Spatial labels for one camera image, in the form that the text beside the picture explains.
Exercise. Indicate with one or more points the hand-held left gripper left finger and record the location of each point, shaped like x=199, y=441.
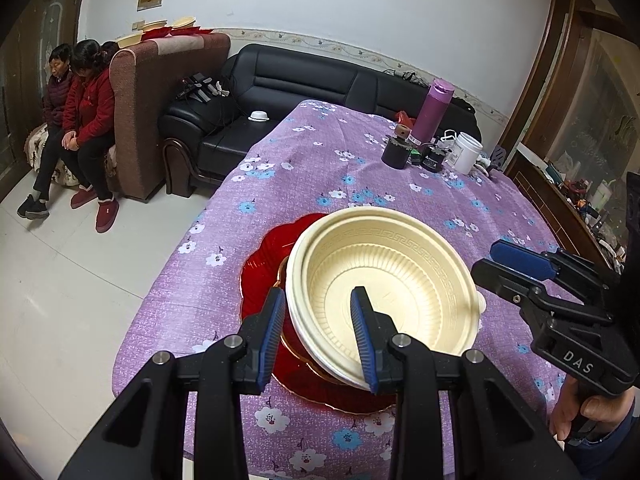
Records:
x=272, y=330

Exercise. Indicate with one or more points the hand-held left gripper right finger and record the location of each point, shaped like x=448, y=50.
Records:
x=362, y=335

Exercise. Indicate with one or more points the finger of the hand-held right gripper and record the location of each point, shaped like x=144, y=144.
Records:
x=520, y=260
x=505, y=280

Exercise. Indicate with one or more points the large white foam bowl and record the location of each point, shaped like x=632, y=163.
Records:
x=310, y=342

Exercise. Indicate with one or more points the large red scalloped plate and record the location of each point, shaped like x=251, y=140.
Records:
x=260, y=270

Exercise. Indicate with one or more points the beige ribbed plastic bowl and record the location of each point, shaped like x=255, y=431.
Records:
x=400, y=280

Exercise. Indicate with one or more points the person's right forearm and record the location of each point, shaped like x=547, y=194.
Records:
x=615, y=455

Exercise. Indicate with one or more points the person's right hand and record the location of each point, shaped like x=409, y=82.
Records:
x=562, y=410

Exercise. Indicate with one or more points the wooden glass cabinet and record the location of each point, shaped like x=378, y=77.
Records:
x=530, y=180

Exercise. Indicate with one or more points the clutter of tools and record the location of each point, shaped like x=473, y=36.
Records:
x=580, y=195

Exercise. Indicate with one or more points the white gloves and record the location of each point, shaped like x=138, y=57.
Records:
x=482, y=165

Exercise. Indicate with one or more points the black slotted tool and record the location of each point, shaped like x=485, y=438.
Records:
x=497, y=157

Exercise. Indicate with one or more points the white plastic jar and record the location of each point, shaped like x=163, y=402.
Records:
x=467, y=155

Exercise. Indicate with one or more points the black labelled cylinder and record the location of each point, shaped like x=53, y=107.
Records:
x=434, y=157

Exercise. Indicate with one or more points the green packet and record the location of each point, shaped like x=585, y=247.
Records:
x=416, y=156

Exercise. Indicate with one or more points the purple floral tablecloth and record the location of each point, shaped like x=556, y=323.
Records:
x=310, y=175

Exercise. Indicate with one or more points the black cylindrical container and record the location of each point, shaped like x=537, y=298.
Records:
x=395, y=152

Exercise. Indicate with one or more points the wooden spool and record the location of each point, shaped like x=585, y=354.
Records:
x=401, y=131

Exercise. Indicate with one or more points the purple thermos bottle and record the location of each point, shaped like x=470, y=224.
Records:
x=430, y=110

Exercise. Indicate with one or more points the red bag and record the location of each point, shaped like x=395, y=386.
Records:
x=405, y=121

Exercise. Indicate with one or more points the tiny white bowl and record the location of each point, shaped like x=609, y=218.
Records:
x=259, y=116

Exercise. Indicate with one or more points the brown armchair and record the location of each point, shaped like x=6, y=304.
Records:
x=160, y=110

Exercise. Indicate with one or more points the black leather sofa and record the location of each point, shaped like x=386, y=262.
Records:
x=300, y=80

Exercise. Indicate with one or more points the pile of black devices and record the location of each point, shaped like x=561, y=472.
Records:
x=200, y=87

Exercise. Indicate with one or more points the floral cushioned seat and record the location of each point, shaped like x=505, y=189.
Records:
x=60, y=176

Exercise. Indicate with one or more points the wooden door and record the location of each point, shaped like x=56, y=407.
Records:
x=30, y=85

